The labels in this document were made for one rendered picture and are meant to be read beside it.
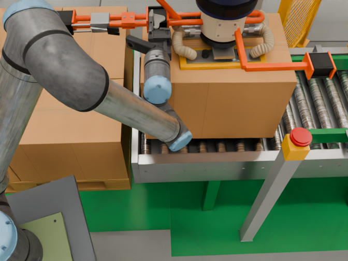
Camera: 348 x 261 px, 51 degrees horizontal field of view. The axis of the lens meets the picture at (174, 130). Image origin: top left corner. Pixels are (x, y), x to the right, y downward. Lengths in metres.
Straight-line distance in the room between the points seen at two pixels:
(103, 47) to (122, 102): 1.30
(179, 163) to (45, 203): 0.58
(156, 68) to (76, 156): 0.85
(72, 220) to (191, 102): 0.64
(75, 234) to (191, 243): 0.90
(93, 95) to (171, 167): 0.94
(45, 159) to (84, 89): 1.22
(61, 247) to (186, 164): 0.64
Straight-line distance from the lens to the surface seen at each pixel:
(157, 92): 1.19
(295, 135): 1.25
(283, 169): 1.38
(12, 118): 0.97
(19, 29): 0.84
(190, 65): 1.44
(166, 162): 1.63
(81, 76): 0.77
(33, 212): 1.46
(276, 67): 1.32
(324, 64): 1.36
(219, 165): 1.68
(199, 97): 1.48
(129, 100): 0.92
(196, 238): 2.13
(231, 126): 1.66
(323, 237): 2.29
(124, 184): 2.18
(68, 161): 1.97
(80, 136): 1.82
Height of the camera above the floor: 2.03
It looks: 57 degrees down
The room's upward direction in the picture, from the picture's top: 1 degrees clockwise
